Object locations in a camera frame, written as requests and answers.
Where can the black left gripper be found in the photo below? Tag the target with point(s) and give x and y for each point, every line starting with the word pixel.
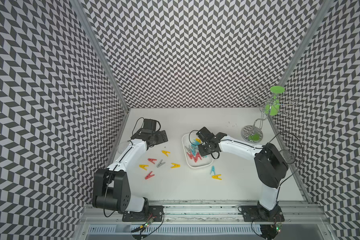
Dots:
pixel 160 139

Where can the clear drinking glass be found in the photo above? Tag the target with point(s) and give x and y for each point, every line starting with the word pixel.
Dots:
pixel 123 146

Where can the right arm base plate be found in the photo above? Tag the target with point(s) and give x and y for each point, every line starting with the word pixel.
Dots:
pixel 261 214

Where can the white plastic storage box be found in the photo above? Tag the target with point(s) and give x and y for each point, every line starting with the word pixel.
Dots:
pixel 189 139

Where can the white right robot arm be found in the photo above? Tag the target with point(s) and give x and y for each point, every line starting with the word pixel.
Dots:
pixel 270 165

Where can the chrome green jewelry stand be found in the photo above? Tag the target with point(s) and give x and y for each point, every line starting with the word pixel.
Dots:
pixel 269 107

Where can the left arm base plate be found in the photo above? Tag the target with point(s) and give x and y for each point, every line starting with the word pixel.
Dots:
pixel 151 212

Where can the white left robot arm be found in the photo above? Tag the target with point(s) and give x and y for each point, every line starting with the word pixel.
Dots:
pixel 111 184

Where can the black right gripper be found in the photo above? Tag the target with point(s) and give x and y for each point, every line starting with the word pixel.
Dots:
pixel 202 152

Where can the aluminium front rail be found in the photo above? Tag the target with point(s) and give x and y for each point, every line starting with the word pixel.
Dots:
pixel 204 211

